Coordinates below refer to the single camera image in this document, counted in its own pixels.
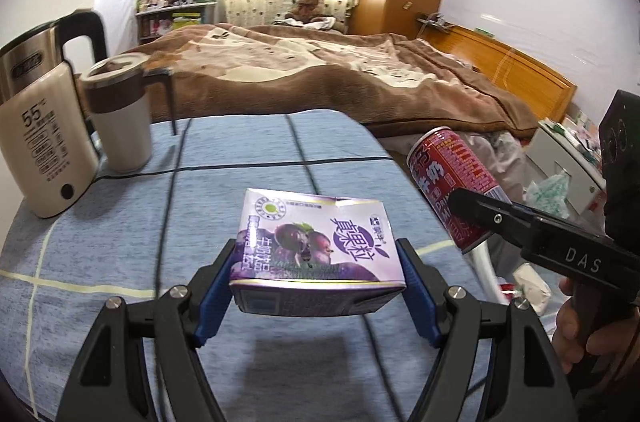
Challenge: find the red drink can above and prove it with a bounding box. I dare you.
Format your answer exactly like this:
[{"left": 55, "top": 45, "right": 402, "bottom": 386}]
[{"left": 407, "top": 127, "right": 511, "bottom": 252}]

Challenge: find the purple milk carton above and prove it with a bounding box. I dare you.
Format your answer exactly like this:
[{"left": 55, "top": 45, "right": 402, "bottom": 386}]
[{"left": 229, "top": 188, "right": 406, "bottom": 317}]

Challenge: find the white trash bin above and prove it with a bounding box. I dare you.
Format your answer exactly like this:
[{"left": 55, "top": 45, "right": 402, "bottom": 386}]
[{"left": 464, "top": 236, "right": 557, "bottom": 318}]

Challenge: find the person's right hand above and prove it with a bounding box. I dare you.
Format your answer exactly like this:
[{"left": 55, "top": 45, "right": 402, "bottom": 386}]
[{"left": 552, "top": 300, "right": 639, "bottom": 374}]

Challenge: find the green patterned plastic bag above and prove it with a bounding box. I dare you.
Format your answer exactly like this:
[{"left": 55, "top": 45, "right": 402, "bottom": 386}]
[{"left": 524, "top": 170, "right": 570, "bottom": 220}]

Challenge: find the white bedside cabinet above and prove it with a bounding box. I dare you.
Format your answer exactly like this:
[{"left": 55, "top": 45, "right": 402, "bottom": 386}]
[{"left": 525, "top": 119, "right": 606, "bottom": 215}]

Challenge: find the blue checked tablecloth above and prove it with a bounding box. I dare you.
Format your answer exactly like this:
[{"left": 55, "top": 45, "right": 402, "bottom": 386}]
[{"left": 0, "top": 109, "right": 497, "bottom": 422}]

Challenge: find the wooden headboard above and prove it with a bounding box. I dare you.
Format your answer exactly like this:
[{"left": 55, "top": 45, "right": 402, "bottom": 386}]
[{"left": 419, "top": 25, "right": 577, "bottom": 122}]

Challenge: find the brown bed blanket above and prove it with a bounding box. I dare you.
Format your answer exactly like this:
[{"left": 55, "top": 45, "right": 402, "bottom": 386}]
[{"left": 136, "top": 24, "right": 538, "bottom": 138}]

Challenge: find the cream electric kettle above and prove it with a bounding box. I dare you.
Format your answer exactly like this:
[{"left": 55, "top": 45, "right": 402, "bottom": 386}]
[{"left": 1, "top": 10, "right": 107, "bottom": 219}]

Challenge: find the white brown lidded mug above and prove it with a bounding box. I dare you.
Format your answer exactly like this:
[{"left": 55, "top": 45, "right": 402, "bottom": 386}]
[{"left": 79, "top": 52, "right": 178, "bottom": 173}]

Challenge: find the teddy bear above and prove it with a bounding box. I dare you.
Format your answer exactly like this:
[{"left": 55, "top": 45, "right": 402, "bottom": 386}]
[{"left": 284, "top": 0, "right": 346, "bottom": 34}]

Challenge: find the black power cable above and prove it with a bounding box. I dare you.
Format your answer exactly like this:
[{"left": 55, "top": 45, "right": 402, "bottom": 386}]
[{"left": 92, "top": 115, "right": 392, "bottom": 422}]

